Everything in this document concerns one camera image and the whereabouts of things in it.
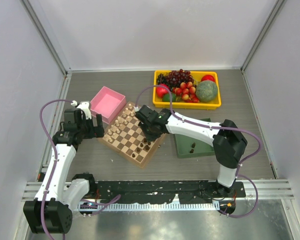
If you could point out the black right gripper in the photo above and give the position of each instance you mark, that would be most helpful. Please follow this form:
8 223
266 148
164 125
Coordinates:
149 138

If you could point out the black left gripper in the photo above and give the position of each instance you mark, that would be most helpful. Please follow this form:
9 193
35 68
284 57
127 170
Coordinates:
97 131

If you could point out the green piece tray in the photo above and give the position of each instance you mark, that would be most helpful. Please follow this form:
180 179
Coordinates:
183 145

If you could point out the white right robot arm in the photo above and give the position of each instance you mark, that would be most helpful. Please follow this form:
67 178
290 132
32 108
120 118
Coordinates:
228 144

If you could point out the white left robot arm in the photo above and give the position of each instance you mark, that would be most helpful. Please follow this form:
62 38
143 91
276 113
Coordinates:
52 209

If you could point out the yellow fruit tray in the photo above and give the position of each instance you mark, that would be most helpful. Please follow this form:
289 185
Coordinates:
197 75

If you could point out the wooden chessboard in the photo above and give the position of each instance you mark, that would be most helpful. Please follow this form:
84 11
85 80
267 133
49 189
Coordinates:
123 136

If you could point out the green lime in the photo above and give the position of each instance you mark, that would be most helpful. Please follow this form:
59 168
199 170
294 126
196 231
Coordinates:
169 97

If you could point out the pink open box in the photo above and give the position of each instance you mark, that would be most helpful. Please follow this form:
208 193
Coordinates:
108 103

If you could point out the red apple left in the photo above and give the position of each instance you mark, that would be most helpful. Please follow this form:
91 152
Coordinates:
161 90

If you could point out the red apple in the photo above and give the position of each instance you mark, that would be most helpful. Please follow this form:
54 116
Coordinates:
161 90
208 77

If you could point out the red cherry pile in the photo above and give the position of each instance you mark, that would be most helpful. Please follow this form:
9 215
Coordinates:
186 93

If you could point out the dark grape bunch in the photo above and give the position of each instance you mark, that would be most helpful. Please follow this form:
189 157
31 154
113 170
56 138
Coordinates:
174 78

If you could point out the green cantaloupe melon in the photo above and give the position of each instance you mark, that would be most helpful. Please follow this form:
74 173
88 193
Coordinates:
206 91

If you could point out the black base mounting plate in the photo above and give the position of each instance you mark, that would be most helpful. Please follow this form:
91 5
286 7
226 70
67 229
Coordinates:
163 191

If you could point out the red apple right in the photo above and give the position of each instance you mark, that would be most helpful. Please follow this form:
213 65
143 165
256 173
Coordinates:
208 77

